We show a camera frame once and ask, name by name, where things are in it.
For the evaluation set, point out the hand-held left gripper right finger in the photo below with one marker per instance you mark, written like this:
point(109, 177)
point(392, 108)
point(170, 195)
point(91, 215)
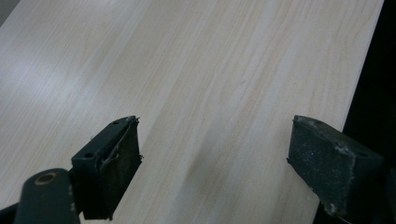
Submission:
point(333, 168)

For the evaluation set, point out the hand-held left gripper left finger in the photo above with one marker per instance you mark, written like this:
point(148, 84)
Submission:
point(106, 174)

